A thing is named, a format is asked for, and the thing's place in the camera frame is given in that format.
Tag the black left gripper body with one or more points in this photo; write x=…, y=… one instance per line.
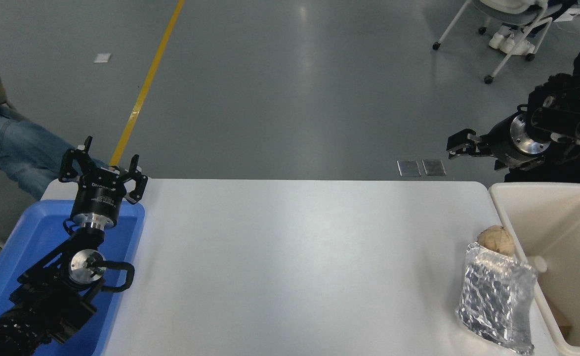
x=97, y=200

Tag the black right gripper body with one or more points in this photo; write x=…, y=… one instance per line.
x=502, y=143

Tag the white paper cup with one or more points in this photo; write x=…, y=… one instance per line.
x=538, y=264

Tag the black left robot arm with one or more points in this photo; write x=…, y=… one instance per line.
x=48, y=301

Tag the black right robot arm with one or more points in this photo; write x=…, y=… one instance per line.
x=566, y=123

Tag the silver floor plate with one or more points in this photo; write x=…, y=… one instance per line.
x=434, y=167
x=409, y=168

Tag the person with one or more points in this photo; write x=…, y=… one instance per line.
x=566, y=173
x=13, y=148
x=510, y=45

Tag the crumpled tan paper ball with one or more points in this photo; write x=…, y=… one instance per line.
x=495, y=238

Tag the blue plastic tray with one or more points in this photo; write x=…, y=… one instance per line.
x=33, y=237

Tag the large pale bin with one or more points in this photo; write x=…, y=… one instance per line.
x=566, y=227

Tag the white wheeled chair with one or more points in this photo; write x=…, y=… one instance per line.
x=507, y=16

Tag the crumpled silver foil tray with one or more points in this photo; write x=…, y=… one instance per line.
x=492, y=296

